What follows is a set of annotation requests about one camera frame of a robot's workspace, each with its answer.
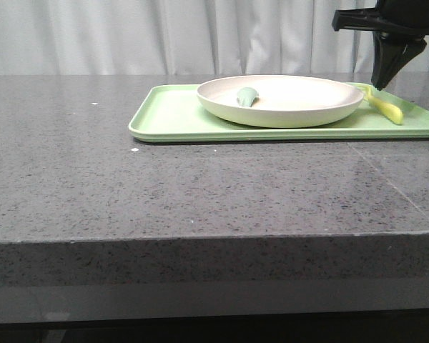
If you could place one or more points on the yellow plastic fork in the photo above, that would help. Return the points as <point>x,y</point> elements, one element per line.
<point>390,111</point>

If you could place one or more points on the white round plate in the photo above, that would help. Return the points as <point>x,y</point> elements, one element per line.
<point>284,102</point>

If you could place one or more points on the white pleated curtain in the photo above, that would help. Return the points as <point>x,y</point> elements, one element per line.
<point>179,37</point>

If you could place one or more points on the light green serving tray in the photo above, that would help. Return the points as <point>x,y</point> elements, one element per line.
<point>172,113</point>

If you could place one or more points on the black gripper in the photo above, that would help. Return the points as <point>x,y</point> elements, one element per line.
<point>391,53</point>

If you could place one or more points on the sage green plastic spoon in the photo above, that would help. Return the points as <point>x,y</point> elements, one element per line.
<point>246,96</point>

